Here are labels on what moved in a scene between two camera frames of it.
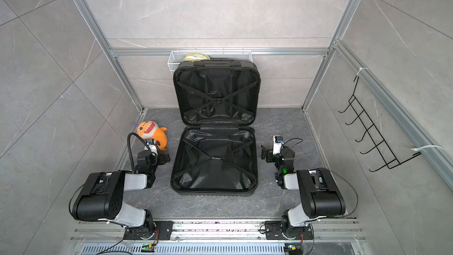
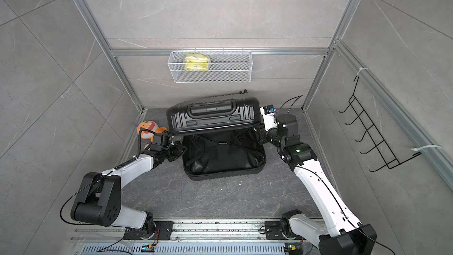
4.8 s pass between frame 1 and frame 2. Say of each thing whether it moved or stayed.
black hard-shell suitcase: moved
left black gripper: moved
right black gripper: moved
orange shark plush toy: stayed
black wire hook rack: stayed
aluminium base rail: stayed
